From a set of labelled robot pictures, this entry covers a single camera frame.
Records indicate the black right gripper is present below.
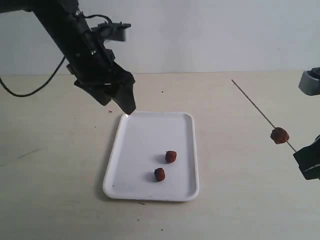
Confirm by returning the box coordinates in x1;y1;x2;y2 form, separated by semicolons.
293;135;320;180

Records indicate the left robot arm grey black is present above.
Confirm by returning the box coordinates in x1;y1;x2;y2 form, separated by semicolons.
0;0;136;115

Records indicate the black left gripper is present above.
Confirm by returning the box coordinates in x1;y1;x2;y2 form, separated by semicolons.
62;14;136;114

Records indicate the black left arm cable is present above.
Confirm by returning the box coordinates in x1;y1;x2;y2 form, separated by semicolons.
0;13;113;98

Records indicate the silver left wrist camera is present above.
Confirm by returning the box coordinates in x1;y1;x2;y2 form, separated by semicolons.
91;22;132;42

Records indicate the thin metal skewer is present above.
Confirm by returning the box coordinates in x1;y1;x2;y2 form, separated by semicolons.
231;79;297;153

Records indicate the white rectangular plastic tray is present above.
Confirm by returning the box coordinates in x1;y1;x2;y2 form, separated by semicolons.
102;111;200;202

